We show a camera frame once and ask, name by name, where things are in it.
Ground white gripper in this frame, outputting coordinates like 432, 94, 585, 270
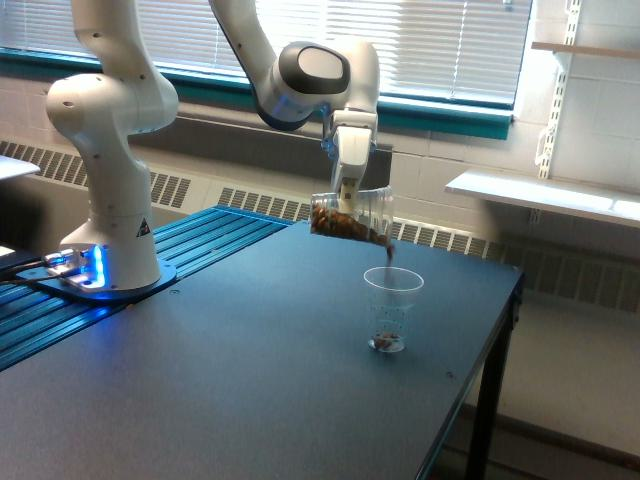
322, 109, 378, 214

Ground black cable at base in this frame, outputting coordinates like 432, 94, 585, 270
0, 255, 66, 286

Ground white shelf rail bracket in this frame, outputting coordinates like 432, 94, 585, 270
532, 0, 583, 180

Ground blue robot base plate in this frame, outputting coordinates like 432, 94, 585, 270
17, 262, 177, 304

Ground clear cup with brown pellets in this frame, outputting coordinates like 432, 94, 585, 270
309, 186, 395, 262

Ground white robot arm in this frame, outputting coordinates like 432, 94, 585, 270
46, 1, 380, 293

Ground clear empty plastic cup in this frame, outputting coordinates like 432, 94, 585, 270
363, 266, 424, 353

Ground wooden upper shelf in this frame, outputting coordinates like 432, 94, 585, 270
531, 41, 640, 60

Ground white window blinds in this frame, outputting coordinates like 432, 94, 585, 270
0, 0, 534, 106

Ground black table leg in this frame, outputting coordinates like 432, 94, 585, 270
464, 286, 523, 480

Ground white surface at left edge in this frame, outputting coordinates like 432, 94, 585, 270
0, 155, 41, 181

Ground white wall shelf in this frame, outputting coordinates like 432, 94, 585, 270
445, 169, 639, 228

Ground wall radiator vent grille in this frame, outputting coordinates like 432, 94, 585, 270
1, 140, 639, 313

